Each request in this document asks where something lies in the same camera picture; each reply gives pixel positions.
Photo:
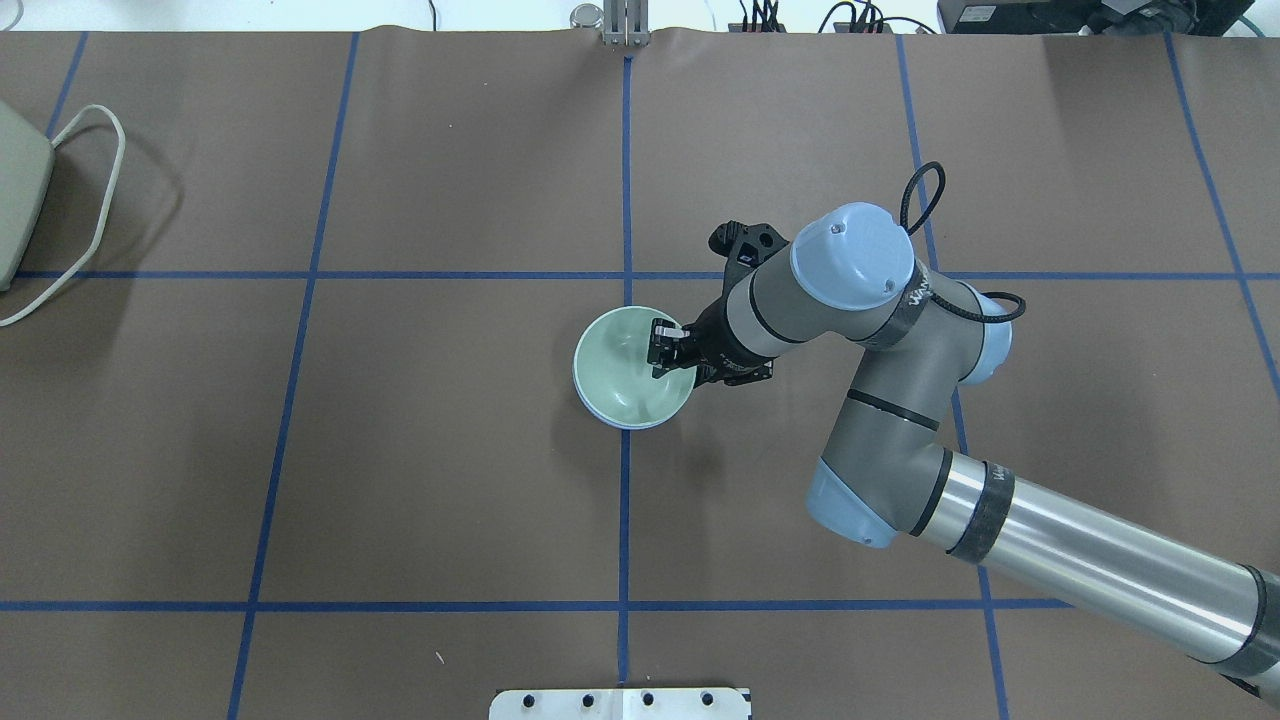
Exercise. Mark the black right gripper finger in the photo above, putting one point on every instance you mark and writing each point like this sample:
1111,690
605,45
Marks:
669,348
707,374

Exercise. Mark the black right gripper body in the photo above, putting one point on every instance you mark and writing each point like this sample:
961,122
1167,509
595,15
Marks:
712,342

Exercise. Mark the green bowl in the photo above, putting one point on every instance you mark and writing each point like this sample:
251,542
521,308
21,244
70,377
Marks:
611,352

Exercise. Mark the blue bowl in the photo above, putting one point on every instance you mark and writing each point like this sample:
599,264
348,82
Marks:
634,408

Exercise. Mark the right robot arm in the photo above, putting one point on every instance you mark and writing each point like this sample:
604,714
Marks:
883,472

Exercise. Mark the small metal cup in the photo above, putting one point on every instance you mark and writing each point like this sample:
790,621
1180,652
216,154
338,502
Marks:
586,16

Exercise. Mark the black monitor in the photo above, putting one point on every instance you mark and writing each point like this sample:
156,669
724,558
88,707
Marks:
1118,18

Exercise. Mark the cream chrome toaster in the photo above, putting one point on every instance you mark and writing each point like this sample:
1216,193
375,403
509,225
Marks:
27,156

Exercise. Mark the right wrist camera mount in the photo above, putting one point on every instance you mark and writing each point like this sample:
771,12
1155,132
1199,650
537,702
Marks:
744,247

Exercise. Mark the aluminium frame post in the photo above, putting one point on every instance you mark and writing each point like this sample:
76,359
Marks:
626,23

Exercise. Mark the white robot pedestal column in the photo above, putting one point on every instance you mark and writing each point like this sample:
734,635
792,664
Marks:
623,703

